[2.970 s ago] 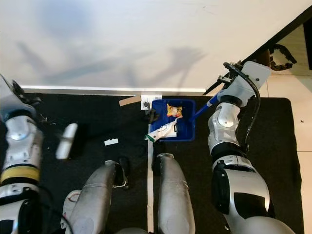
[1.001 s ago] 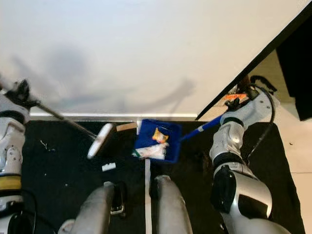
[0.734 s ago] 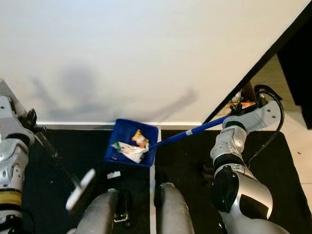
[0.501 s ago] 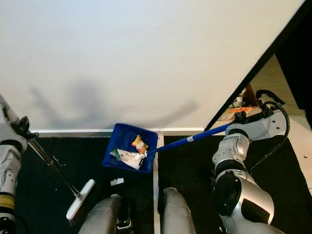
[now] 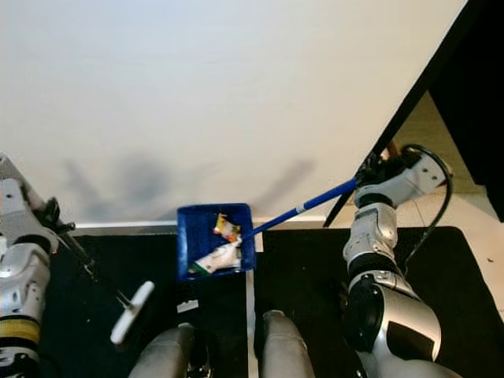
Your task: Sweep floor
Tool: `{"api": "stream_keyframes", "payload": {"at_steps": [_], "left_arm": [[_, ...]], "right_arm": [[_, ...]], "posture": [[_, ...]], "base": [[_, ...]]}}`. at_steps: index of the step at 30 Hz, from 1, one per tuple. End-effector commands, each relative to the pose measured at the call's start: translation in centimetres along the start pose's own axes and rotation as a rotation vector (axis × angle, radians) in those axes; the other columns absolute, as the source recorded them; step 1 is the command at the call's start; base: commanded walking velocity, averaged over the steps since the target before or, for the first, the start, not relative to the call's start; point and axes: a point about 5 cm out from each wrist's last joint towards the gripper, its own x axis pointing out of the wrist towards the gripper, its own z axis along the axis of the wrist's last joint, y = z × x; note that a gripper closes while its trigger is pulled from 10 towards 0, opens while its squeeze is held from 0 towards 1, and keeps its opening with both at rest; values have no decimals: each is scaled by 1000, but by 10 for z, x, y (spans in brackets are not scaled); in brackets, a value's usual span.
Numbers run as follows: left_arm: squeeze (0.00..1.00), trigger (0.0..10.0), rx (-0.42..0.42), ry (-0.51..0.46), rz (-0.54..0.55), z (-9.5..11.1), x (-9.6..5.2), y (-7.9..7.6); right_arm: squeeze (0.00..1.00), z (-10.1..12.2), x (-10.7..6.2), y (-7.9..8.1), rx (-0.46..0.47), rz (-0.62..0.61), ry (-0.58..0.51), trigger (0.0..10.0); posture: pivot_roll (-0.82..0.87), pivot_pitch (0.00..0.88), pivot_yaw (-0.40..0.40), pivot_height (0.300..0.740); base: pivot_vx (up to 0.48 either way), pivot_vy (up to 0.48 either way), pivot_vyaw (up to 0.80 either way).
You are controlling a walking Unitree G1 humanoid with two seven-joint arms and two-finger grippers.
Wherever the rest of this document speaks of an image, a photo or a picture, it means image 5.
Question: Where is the grey robot right leg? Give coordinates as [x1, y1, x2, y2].
[256, 309, 320, 378]

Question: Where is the black wall edge panel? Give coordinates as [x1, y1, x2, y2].
[323, 0, 491, 229]

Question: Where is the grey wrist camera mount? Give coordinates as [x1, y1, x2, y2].
[0, 154, 53, 237]
[354, 151, 450, 207]

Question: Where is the white green wrapper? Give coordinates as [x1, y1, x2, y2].
[191, 243, 241, 275]

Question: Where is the grey robot leg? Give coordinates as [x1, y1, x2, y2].
[128, 323, 198, 378]
[256, 309, 320, 378]

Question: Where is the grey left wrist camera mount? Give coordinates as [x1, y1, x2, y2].
[0, 154, 53, 237]

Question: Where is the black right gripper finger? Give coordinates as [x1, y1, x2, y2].
[358, 154, 382, 187]

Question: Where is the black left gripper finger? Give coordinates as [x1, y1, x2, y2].
[61, 233, 100, 283]

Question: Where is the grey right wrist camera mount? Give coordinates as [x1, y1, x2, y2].
[354, 151, 450, 207]

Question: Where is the yellow red snack wrapper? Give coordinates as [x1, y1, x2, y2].
[213, 213, 242, 243]

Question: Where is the grey robot left leg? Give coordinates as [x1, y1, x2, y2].
[128, 323, 198, 378]

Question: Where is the blue long-handled dustpan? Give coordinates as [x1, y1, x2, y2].
[176, 177, 360, 281]

